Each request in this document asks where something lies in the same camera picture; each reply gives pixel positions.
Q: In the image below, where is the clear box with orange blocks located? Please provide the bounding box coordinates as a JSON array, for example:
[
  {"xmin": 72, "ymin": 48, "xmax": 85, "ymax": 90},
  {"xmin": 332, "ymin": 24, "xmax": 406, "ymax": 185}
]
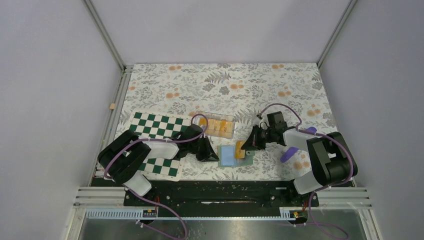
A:
[{"xmin": 195, "ymin": 111, "xmax": 236, "ymax": 139}]

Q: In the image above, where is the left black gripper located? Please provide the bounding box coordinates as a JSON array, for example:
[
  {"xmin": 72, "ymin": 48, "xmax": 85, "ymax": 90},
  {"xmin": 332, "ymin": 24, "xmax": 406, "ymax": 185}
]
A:
[{"xmin": 188, "ymin": 135, "xmax": 219, "ymax": 162}]

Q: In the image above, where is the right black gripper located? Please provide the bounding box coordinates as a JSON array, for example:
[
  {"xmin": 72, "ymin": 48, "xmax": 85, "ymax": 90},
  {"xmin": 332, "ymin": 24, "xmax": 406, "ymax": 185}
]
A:
[{"xmin": 241, "ymin": 124, "xmax": 276, "ymax": 151}]

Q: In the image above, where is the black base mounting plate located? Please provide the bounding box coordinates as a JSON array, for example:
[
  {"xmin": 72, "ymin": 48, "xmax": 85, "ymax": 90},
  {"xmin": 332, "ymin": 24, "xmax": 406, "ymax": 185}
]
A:
[{"xmin": 144, "ymin": 180, "xmax": 310, "ymax": 218}]

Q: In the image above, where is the purple cylinder tube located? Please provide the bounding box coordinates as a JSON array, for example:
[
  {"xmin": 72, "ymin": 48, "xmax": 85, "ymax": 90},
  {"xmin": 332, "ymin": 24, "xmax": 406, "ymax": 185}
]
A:
[{"xmin": 280, "ymin": 126, "xmax": 317, "ymax": 163}]

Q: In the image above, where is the green white chessboard mat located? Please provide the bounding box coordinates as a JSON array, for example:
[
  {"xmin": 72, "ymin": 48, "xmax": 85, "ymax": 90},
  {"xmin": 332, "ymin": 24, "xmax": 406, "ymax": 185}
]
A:
[{"xmin": 125, "ymin": 110, "xmax": 191, "ymax": 182}]

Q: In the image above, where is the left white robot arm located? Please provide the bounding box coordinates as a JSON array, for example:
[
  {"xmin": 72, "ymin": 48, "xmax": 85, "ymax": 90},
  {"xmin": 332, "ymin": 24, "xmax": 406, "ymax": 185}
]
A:
[{"xmin": 97, "ymin": 124, "xmax": 219, "ymax": 206}]

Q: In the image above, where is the green card holder wallet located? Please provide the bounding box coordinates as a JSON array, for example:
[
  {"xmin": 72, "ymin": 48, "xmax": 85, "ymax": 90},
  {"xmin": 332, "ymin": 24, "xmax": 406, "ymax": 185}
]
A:
[{"xmin": 217, "ymin": 145, "xmax": 256, "ymax": 168}]

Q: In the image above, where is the floral table mat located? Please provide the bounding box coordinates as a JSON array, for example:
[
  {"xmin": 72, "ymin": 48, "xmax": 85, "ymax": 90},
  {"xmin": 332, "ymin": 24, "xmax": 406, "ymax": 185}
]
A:
[{"xmin": 104, "ymin": 62, "xmax": 353, "ymax": 182}]

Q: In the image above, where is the white slotted cable duct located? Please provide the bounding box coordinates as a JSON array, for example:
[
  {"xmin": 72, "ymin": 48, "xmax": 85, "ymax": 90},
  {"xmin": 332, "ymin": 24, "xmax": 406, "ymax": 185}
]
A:
[{"xmin": 85, "ymin": 207, "xmax": 298, "ymax": 222}]

